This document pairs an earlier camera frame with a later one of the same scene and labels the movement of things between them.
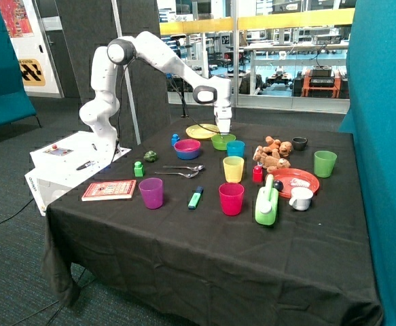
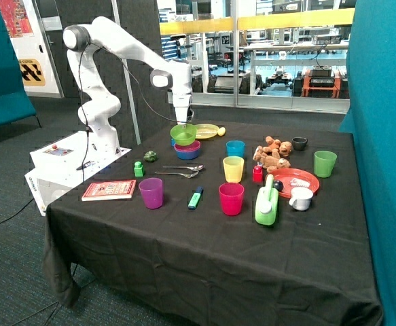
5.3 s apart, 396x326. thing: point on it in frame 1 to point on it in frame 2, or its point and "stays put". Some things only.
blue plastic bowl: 187,155 stays put
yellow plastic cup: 234,167 stays put
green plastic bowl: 219,141 to 184,134
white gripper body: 223,115 to 181,102
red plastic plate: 292,178 stays put
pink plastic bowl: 187,145 stays put
